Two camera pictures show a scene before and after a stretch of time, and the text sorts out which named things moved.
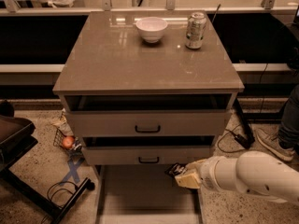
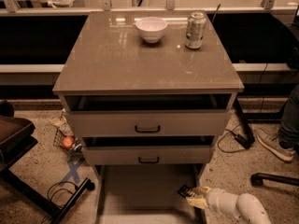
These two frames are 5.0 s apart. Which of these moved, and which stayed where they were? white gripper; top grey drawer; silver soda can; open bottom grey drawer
Moved: white gripper
Stayed: silver soda can; open bottom grey drawer; top grey drawer
